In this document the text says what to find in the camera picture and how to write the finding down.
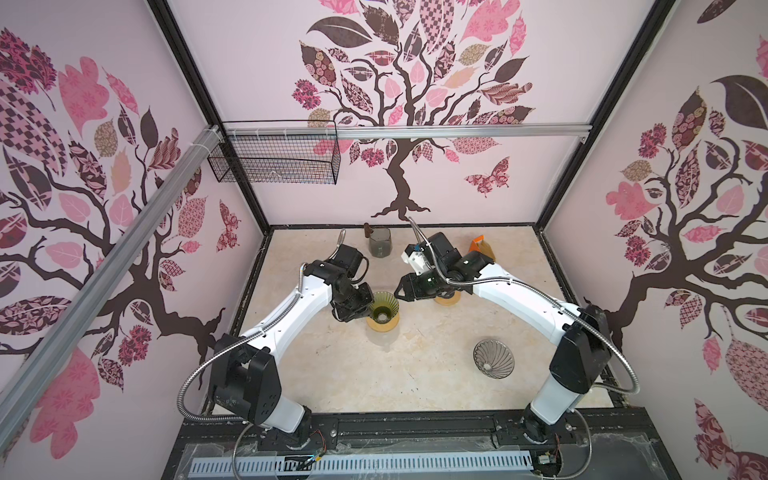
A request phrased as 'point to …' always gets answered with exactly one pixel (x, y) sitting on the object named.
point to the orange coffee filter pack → (479, 245)
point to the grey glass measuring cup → (380, 242)
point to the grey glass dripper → (494, 358)
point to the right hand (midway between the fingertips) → (400, 290)
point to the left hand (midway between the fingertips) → (372, 315)
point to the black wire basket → (280, 152)
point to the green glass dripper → (383, 307)
